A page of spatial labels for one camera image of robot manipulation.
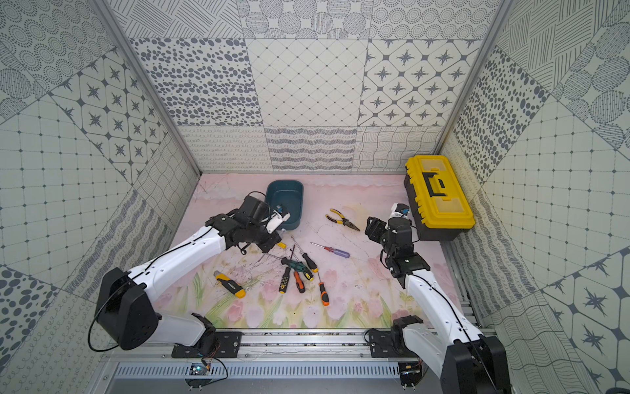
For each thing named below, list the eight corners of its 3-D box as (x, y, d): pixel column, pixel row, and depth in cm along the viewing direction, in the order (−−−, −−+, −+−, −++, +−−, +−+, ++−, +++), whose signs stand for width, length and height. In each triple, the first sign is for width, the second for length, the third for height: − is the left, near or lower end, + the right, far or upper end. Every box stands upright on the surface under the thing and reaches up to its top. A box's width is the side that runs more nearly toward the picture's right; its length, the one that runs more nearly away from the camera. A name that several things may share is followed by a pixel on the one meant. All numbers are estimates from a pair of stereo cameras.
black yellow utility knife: (212, 278, 90) (210, 276, 88) (220, 270, 91) (218, 268, 90) (241, 301, 84) (239, 299, 83) (248, 292, 86) (247, 290, 85)
